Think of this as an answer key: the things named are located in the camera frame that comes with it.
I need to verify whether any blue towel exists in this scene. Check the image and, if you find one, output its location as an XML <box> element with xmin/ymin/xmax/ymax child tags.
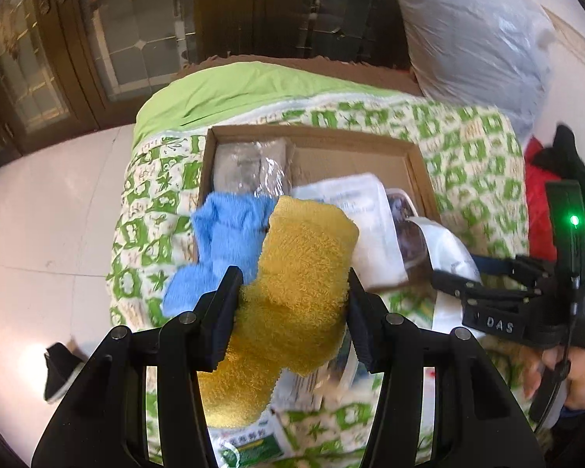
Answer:
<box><xmin>162</xmin><ymin>191</ymin><xmax>278</xmax><ymax>317</ymax></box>

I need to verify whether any black shoe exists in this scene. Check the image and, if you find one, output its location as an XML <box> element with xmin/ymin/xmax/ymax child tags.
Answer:
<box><xmin>44</xmin><ymin>342</ymin><xmax>86</xmax><ymax>404</ymax></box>

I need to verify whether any cardboard box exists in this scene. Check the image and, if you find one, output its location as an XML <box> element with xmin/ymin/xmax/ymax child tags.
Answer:
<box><xmin>195</xmin><ymin>125</ymin><xmax>442</xmax><ymax>264</ymax></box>

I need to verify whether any clear package with dark item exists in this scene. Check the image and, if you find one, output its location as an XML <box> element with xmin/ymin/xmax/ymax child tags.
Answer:
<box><xmin>385</xmin><ymin>188</ymin><xmax>430</xmax><ymax>274</ymax></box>

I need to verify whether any black cloth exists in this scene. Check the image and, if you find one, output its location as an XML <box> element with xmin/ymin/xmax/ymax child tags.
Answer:
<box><xmin>531</xmin><ymin>124</ymin><xmax>585</xmax><ymax>206</ymax></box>

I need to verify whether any yellow towel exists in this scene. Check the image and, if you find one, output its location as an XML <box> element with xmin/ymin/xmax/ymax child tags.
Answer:
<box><xmin>197</xmin><ymin>196</ymin><xmax>360</xmax><ymax>432</ymax></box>

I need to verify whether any brown plush blanket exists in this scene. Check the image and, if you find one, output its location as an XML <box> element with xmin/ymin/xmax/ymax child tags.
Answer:
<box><xmin>175</xmin><ymin>53</ymin><xmax>422</xmax><ymax>96</ymax></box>

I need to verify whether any dark wooden glass door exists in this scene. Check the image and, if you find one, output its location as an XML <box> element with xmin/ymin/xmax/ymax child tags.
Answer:
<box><xmin>192</xmin><ymin>0</ymin><xmax>415</xmax><ymax>66</ymax></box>

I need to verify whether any wooden glass-door cabinet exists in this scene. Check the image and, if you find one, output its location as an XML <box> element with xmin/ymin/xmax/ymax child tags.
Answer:
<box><xmin>0</xmin><ymin>0</ymin><xmax>200</xmax><ymax>157</ymax></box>

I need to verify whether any red cloth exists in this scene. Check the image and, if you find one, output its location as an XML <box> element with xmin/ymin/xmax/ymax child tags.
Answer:
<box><xmin>523</xmin><ymin>136</ymin><xmax>559</xmax><ymax>254</ymax></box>

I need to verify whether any white mailer bag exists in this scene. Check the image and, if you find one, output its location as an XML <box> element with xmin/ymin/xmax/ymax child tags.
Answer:
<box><xmin>292</xmin><ymin>172</ymin><xmax>410</xmax><ymax>293</ymax></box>

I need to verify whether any green bedsheet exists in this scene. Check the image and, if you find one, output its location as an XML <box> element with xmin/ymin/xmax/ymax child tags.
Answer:
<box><xmin>131</xmin><ymin>61</ymin><xmax>420</xmax><ymax>149</ymax></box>

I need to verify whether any large plastic bag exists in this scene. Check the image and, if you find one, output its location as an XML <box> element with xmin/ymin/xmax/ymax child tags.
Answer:
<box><xmin>394</xmin><ymin>0</ymin><xmax>554</xmax><ymax>132</ymax></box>

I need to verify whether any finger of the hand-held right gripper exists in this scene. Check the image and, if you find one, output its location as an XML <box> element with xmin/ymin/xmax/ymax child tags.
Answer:
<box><xmin>429</xmin><ymin>270</ymin><xmax>542</xmax><ymax>310</ymax></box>
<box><xmin>470</xmin><ymin>253</ymin><xmax>554</xmax><ymax>284</ymax></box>

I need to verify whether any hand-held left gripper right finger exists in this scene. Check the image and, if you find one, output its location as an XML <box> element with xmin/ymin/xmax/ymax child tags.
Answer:
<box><xmin>345</xmin><ymin>267</ymin><xmax>547</xmax><ymax>468</ymax></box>

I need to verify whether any green and white sachet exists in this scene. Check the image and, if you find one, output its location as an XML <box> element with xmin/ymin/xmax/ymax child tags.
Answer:
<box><xmin>209</xmin><ymin>407</ymin><xmax>293</xmax><ymax>468</ymax></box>

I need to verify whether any grey packet in clear plastic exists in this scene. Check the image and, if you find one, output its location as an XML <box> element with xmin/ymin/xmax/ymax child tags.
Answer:
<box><xmin>212</xmin><ymin>139</ymin><xmax>293</xmax><ymax>200</ymax></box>

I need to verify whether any green patterned quilt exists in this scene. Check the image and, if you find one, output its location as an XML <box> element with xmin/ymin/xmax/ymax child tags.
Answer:
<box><xmin>106</xmin><ymin>95</ymin><xmax>532</xmax><ymax>468</ymax></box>

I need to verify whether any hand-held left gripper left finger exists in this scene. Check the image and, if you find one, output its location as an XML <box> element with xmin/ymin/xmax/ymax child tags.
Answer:
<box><xmin>32</xmin><ymin>266</ymin><xmax>245</xmax><ymax>468</ymax></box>

